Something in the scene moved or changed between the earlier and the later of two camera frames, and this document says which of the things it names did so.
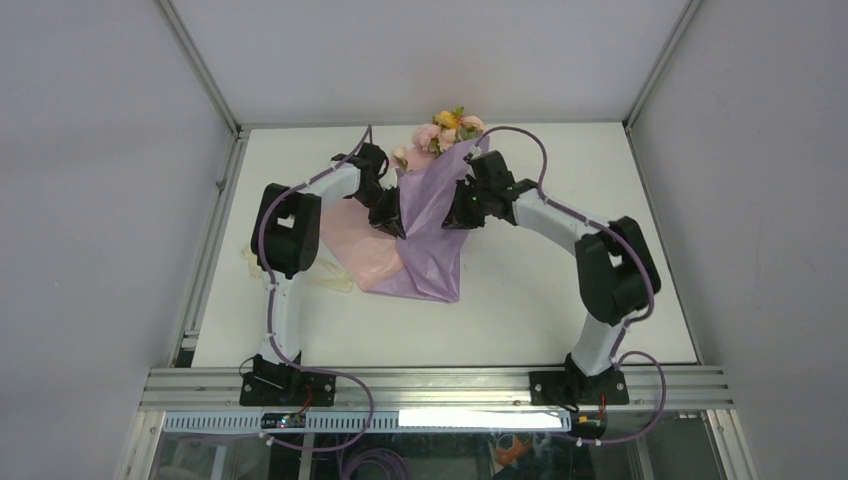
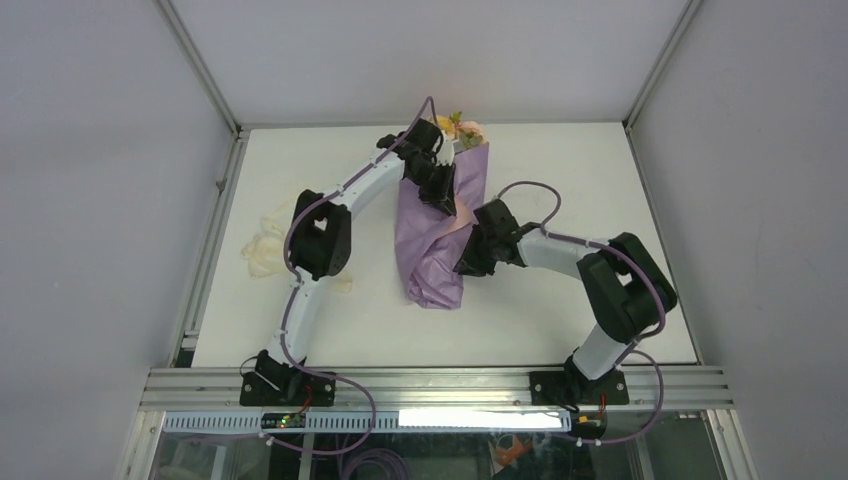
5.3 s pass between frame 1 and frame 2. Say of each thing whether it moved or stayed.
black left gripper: moved
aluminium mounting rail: stayed
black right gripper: moved
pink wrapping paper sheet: moved
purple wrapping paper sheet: stayed
